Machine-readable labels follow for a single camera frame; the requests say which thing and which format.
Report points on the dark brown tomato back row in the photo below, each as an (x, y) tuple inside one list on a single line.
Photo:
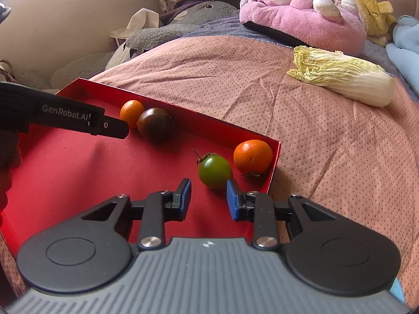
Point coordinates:
[(155, 124)]

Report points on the orange cherry tomato back left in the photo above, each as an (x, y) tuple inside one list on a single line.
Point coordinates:
[(131, 112)]

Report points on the light blue blanket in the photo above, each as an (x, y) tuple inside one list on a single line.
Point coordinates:
[(403, 51)]

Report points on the orange mandarin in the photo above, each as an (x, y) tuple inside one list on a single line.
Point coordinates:
[(253, 157)]

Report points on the red shallow cardboard tray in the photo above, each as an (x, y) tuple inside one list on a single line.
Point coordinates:
[(64, 173)]

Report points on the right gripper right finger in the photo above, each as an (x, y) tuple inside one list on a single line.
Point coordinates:
[(260, 209)]

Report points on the pink plush rabbit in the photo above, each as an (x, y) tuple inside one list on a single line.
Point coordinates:
[(323, 24)]

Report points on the person's left hand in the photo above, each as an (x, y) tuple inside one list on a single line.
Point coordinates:
[(10, 160)]

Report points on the grey plush shark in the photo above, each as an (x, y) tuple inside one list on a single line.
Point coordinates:
[(188, 20)]

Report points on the green tomato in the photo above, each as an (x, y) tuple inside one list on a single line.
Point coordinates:
[(214, 171)]

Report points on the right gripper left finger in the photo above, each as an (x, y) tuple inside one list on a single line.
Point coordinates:
[(157, 209)]

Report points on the napa cabbage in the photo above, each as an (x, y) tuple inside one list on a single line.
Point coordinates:
[(353, 78)]

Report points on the white paper bag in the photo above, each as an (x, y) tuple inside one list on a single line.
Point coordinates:
[(142, 19)]

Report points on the pink dotted quilt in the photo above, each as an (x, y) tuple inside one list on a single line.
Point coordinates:
[(349, 171)]

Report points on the yellow plush garment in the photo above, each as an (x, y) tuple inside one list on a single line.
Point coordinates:
[(377, 18)]

